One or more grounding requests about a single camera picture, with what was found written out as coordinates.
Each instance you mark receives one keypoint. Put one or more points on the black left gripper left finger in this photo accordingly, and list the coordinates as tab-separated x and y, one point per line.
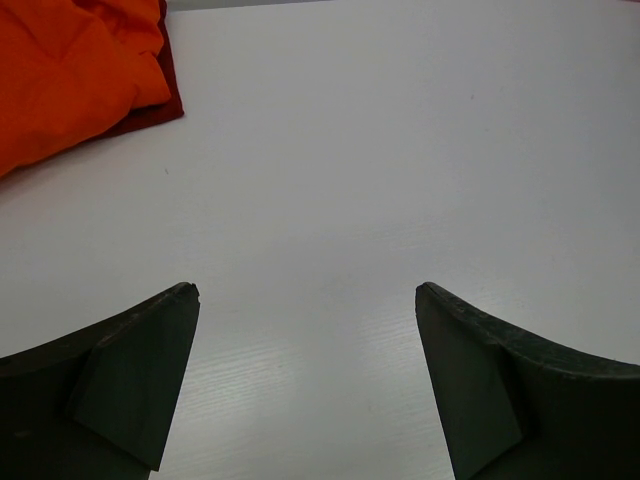
98	403

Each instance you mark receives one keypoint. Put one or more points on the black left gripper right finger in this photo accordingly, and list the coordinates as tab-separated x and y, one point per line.
514	405

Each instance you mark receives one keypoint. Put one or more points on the orange t shirt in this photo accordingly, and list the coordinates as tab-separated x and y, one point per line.
76	71

